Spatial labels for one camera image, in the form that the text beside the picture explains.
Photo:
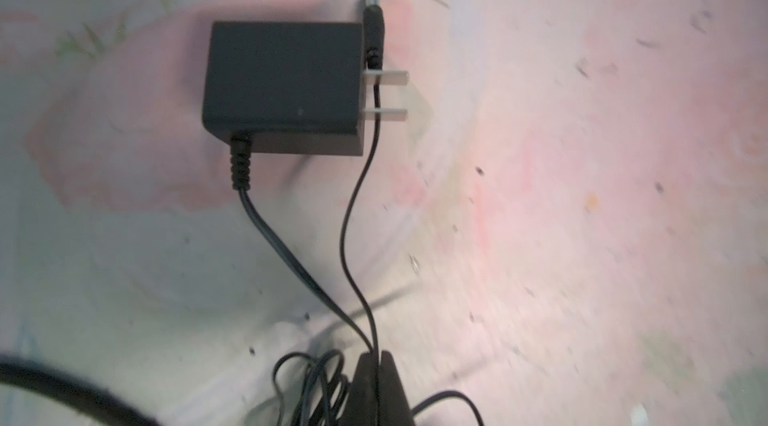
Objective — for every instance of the black power adapter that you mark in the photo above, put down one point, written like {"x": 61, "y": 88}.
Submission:
{"x": 302, "y": 88}

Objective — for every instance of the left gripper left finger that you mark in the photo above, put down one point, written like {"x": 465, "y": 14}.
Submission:
{"x": 362, "y": 404}

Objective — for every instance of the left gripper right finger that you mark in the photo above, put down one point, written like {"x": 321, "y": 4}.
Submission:
{"x": 394, "y": 408}

